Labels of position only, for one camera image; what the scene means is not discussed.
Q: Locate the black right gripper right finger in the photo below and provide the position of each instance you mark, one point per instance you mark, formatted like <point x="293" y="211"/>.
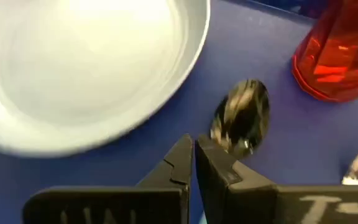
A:
<point x="228" y="186"/>

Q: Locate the light blue round plate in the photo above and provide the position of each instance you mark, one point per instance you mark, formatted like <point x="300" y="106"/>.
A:
<point x="82" y="68"/>

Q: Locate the blue plastic tray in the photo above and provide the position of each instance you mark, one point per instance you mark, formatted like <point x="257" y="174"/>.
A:
<point x="259" y="46"/>

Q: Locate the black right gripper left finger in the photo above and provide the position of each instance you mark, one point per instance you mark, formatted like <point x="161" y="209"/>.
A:
<point x="172" y="183"/>

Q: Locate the red translucent plastic cup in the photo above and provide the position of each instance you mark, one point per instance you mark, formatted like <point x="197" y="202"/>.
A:
<point x="337" y="56"/>

